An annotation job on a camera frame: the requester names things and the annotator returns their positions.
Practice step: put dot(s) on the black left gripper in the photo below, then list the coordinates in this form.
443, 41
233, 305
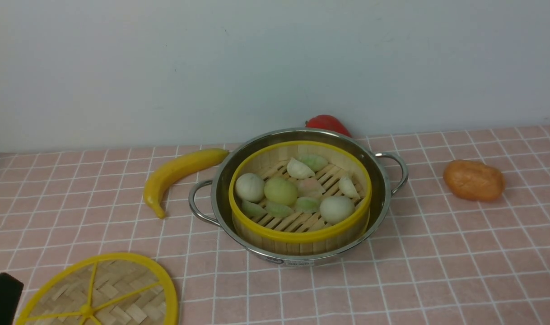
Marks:
11, 290

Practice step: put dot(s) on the yellow woven bamboo steamer lid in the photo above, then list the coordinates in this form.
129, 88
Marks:
119, 288

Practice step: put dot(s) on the yellow bamboo steamer basket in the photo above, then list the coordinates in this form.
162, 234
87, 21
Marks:
301, 233

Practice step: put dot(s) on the stainless steel pot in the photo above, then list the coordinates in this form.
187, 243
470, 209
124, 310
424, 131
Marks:
209, 200

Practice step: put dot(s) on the yellow plastic banana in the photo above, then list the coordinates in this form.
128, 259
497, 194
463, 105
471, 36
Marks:
173, 171

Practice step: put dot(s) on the green dumpling bottom left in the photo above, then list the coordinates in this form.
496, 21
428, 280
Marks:
252, 210

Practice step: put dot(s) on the green dumpling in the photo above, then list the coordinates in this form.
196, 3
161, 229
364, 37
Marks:
252, 210
313, 161
308, 205
278, 210

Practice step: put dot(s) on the white round bun left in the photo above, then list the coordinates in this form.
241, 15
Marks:
250, 187

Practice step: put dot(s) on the white round bun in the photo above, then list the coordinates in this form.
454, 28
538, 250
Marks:
250, 187
335, 209

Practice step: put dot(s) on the green dumpling bottom middle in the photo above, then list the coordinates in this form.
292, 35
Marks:
278, 210

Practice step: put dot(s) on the green round bun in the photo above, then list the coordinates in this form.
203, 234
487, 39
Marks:
281, 191

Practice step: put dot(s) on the green dumpling bottom right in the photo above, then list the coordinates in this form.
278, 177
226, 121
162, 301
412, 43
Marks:
308, 205

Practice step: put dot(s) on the white dumpling top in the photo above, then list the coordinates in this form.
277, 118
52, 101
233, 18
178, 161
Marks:
299, 170

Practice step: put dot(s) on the white dumpling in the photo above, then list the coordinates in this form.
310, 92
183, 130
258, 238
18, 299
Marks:
347, 187
299, 170

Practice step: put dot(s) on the pink dumpling centre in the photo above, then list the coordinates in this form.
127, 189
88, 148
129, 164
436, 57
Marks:
310, 187

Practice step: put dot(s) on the green dumpling top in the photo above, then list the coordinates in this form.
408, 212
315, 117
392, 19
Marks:
313, 161

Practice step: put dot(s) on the white round bun right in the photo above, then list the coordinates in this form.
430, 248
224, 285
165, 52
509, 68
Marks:
335, 209

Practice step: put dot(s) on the white dumpling right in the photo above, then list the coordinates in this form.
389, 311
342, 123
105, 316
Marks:
347, 187

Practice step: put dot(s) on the red plastic pepper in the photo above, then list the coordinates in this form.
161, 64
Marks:
329, 123

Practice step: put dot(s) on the pink checkered tablecloth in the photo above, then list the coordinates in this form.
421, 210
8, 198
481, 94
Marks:
435, 260

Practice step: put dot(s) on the orange bread roll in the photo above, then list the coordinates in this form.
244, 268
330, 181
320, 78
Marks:
474, 180

